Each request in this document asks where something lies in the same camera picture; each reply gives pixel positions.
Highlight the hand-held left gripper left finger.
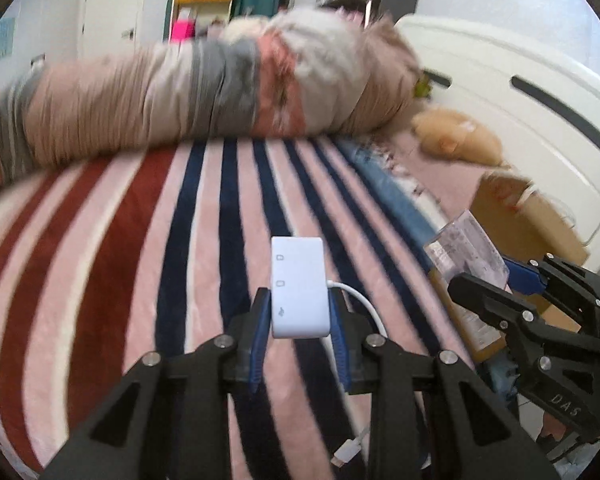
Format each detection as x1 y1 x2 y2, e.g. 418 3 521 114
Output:
40 287 273 480

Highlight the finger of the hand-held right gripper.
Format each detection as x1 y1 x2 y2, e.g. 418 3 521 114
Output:
447 272 600 367
502 254 600 331

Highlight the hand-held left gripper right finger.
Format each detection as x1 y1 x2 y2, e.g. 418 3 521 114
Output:
326 290 561 480

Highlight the clear plastic packet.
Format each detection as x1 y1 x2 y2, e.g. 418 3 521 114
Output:
424 210 510 291

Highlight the brown cardboard box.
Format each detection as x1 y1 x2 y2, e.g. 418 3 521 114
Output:
427 170 591 366

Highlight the white adapter hub with cable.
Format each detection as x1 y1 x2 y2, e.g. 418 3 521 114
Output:
271 236 388 468

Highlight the tan plush toy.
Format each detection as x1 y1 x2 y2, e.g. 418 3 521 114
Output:
411 109 506 168

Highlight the red navy striped blanket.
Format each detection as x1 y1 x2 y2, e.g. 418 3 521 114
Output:
0 135 481 480

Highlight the green plush toy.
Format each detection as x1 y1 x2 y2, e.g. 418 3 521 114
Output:
412 72 436 98

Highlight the white bed headboard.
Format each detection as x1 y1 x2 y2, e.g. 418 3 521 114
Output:
395 14 600 256

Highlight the rolled pink grey quilt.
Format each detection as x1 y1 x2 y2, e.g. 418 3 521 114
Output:
0 7 423 198

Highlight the white door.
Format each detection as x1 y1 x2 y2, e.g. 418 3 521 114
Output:
77 0 148 61

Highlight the light blue wall poster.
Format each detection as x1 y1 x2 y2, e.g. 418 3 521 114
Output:
0 17 17 63

